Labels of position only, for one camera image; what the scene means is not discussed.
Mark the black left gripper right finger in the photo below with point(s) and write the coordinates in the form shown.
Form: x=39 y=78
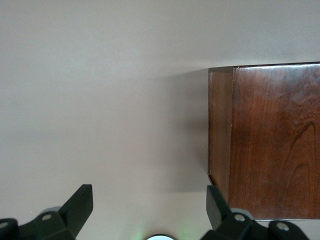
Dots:
x=220 y=215

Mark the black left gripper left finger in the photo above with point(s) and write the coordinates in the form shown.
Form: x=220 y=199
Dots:
x=72 y=212

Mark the dark brown wooden cabinet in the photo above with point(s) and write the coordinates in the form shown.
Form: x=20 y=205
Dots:
x=270 y=140

